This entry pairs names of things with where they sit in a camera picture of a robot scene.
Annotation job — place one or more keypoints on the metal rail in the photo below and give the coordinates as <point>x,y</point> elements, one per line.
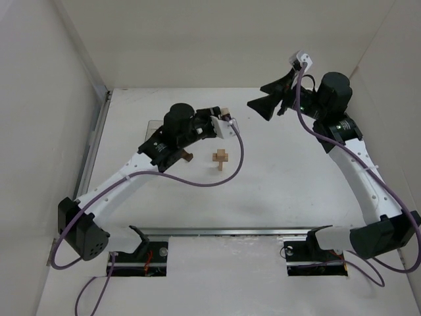
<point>231,232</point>

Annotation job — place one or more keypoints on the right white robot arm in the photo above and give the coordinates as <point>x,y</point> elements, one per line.
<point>389,225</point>

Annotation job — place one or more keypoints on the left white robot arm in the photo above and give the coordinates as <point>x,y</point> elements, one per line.
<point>82,221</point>

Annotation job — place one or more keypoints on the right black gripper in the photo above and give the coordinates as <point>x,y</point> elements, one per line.
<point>284,95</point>

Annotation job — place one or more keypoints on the light wood notched block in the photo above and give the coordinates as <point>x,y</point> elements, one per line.
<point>220,157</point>

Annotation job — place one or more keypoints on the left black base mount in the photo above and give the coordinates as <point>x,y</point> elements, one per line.
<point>148,260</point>

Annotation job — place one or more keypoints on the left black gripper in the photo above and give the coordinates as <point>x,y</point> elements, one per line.
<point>213,112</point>

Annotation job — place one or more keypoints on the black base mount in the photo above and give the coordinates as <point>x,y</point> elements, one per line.
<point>148,260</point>
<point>302,260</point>

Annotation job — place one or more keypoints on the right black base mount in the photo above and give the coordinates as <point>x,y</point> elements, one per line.
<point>302,260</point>

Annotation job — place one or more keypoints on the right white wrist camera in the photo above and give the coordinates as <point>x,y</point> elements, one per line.
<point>300,60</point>

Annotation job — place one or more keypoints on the dark brown notched block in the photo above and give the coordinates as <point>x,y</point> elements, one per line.
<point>186,155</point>

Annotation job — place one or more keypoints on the clear plastic box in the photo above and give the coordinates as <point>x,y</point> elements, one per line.
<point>152,127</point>

